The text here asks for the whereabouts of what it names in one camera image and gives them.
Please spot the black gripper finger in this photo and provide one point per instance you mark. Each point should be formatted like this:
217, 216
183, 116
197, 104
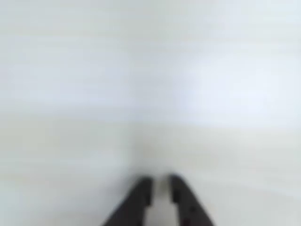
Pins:
188, 207
134, 202

